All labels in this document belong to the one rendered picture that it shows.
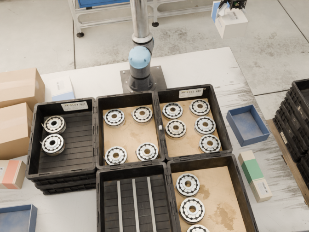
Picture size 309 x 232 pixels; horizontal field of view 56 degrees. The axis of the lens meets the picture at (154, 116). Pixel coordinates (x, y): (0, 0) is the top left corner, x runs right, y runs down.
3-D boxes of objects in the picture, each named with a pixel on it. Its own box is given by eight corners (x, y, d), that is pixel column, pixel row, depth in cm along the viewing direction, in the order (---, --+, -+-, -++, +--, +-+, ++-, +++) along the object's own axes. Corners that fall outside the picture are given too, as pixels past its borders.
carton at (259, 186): (237, 158, 149) (240, 152, 144) (248, 155, 150) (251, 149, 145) (256, 202, 136) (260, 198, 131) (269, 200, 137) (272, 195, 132)
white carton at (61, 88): (78, 109, 169) (74, 100, 162) (58, 115, 167) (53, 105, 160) (72, 84, 180) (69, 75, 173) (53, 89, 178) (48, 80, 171)
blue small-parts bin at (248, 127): (225, 117, 164) (227, 110, 158) (249, 111, 166) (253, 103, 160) (241, 147, 153) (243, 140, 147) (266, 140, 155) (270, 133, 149)
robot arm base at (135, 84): (126, 76, 177) (125, 64, 169) (150, 72, 179) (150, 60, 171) (130, 94, 168) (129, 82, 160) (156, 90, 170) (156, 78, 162)
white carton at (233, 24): (210, 15, 161) (213, 1, 154) (231, 13, 162) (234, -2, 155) (222, 39, 150) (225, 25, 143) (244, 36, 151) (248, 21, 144)
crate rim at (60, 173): (36, 106, 145) (34, 103, 143) (95, 99, 147) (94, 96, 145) (26, 180, 123) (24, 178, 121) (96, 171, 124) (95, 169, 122)
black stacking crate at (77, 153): (42, 117, 153) (35, 104, 144) (99, 110, 155) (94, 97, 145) (35, 188, 131) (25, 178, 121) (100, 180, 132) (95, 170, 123)
